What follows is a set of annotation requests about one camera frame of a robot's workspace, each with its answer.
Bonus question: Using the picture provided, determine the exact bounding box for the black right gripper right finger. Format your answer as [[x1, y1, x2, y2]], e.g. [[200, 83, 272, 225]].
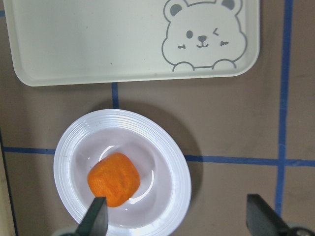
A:
[[246, 194, 289, 236]]

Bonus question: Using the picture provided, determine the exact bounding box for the orange fruit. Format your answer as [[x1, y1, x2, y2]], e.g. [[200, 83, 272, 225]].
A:
[[87, 152, 140, 207]]

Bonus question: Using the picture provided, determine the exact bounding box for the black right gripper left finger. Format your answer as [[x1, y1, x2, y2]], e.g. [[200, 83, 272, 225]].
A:
[[75, 197, 108, 236]]

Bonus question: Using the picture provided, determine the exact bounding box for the cream bear tray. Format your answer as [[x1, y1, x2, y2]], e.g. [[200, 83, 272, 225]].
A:
[[3, 0, 260, 87]]

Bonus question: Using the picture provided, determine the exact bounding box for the white round plate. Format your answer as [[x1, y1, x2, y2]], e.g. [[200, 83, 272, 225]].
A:
[[54, 109, 191, 236]]

